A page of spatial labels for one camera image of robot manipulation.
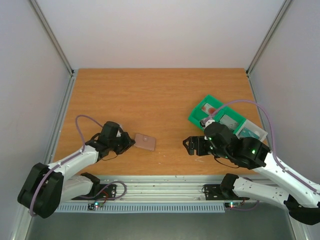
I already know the aluminium table edge rail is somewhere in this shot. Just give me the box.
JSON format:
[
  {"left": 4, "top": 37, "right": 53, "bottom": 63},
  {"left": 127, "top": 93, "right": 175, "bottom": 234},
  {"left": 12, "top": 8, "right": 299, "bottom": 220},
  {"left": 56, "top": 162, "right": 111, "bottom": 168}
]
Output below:
[{"left": 24, "top": 174, "right": 298, "bottom": 203}]

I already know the red white cards stack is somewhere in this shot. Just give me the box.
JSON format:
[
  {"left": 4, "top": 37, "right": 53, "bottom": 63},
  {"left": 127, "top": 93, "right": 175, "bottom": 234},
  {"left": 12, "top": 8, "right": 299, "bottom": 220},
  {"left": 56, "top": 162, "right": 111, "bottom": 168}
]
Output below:
[{"left": 200, "top": 102, "right": 216, "bottom": 116}]

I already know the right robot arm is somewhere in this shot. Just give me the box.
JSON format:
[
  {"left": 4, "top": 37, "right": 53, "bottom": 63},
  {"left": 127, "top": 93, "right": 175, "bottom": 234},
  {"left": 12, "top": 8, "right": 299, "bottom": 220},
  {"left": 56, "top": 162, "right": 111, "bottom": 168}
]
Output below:
[{"left": 182, "top": 121, "right": 320, "bottom": 226}]

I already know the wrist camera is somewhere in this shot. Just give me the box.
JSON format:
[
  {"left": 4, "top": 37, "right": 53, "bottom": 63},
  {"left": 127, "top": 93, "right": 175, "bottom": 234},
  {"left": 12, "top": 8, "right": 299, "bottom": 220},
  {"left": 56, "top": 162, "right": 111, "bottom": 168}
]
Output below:
[
  {"left": 116, "top": 126, "right": 124, "bottom": 138},
  {"left": 199, "top": 119, "right": 215, "bottom": 129}
]

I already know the white translucent bin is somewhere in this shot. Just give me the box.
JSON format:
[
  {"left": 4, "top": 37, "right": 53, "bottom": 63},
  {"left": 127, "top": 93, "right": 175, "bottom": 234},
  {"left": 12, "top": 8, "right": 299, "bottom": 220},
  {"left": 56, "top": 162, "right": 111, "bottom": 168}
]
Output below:
[{"left": 235, "top": 119, "right": 268, "bottom": 142}]

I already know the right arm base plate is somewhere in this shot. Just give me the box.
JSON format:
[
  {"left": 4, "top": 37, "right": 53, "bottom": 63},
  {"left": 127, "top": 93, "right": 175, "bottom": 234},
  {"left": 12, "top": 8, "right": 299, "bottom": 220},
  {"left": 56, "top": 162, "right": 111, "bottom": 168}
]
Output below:
[{"left": 201, "top": 184, "right": 250, "bottom": 201}]

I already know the green bin far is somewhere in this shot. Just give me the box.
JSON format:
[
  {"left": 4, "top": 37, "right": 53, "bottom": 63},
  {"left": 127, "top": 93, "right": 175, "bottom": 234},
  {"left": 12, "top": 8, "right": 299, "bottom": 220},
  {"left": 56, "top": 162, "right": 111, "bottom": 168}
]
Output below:
[{"left": 188, "top": 94, "right": 223, "bottom": 130}]

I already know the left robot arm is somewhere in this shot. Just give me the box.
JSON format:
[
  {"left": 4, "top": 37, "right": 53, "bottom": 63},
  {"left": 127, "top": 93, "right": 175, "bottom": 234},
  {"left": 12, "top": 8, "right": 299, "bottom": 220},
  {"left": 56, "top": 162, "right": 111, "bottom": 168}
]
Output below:
[{"left": 17, "top": 121, "right": 136, "bottom": 219}]

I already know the left controller board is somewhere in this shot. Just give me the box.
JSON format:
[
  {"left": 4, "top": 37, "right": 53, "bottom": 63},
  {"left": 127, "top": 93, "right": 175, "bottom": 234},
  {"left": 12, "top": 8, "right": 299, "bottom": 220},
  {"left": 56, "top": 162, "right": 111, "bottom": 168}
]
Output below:
[{"left": 87, "top": 202, "right": 104, "bottom": 211}]

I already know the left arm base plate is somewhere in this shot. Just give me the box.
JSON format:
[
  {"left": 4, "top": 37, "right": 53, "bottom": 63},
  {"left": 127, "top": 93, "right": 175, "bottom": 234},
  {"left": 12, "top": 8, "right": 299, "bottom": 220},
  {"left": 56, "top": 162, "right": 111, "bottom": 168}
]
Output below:
[{"left": 72, "top": 184, "right": 117, "bottom": 201}]

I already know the teal cards stack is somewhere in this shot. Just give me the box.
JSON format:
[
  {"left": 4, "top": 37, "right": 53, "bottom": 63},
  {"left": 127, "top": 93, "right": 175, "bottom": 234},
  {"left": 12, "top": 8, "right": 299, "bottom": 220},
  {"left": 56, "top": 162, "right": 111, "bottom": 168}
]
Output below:
[{"left": 239, "top": 127, "right": 260, "bottom": 140}]

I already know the aluminium corner post left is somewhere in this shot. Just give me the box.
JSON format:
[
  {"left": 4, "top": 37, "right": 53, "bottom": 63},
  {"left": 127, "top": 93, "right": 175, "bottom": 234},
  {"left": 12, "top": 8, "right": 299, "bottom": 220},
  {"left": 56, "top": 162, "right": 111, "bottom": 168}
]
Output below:
[{"left": 28, "top": 0, "right": 74, "bottom": 76}]

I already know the right controller board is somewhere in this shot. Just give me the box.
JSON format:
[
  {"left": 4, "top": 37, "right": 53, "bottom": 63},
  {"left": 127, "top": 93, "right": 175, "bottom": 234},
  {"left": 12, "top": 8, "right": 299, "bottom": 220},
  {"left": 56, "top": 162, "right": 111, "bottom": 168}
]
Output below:
[{"left": 224, "top": 201, "right": 243, "bottom": 209}]

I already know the grey slotted cable duct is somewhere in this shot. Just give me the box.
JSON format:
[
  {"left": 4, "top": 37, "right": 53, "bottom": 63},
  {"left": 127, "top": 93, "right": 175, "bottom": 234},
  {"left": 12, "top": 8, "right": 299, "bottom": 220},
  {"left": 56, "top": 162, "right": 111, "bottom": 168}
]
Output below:
[{"left": 55, "top": 202, "right": 225, "bottom": 214}]

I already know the green bin middle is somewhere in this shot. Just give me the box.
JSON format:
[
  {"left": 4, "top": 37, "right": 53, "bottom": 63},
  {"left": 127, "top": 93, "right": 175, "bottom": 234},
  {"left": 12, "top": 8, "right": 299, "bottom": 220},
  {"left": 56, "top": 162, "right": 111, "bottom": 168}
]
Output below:
[{"left": 216, "top": 106, "right": 247, "bottom": 137}]

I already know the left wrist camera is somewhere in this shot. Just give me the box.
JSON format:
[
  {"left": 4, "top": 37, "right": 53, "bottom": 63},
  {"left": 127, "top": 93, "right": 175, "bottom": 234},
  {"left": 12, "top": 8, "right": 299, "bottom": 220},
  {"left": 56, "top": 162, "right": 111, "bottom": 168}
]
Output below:
[{"left": 116, "top": 126, "right": 124, "bottom": 138}]

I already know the aluminium corner post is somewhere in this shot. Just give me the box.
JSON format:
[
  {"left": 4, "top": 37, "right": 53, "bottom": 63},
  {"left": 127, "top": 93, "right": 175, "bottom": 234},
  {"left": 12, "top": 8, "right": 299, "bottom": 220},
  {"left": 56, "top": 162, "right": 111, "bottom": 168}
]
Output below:
[
  {"left": 245, "top": 0, "right": 294, "bottom": 78},
  {"left": 28, "top": 0, "right": 74, "bottom": 76}
]

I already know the green bin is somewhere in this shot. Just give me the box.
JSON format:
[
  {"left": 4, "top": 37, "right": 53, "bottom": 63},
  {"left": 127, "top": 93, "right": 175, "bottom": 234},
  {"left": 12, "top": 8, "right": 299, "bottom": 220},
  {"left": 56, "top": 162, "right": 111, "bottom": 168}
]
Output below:
[
  {"left": 188, "top": 94, "right": 223, "bottom": 130},
  {"left": 216, "top": 106, "right": 247, "bottom": 137}
]

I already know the aluminium corner post right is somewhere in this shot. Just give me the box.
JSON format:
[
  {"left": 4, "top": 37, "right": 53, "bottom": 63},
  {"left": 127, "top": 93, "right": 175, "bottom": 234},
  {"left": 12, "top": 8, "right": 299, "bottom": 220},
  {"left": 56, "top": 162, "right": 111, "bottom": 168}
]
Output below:
[{"left": 245, "top": 0, "right": 294, "bottom": 78}]

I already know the controller board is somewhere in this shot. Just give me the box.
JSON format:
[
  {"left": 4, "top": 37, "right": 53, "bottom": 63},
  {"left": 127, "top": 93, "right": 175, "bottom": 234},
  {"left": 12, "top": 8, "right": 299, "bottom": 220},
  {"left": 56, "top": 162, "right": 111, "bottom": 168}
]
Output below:
[
  {"left": 87, "top": 202, "right": 104, "bottom": 211},
  {"left": 224, "top": 201, "right": 243, "bottom": 209}
]

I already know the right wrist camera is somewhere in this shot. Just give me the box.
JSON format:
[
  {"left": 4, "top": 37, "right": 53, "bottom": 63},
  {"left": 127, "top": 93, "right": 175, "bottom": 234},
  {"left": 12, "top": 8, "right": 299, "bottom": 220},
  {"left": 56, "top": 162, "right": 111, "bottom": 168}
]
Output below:
[{"left": 199, "top": 119, "right": 215, "bottom": 129}]

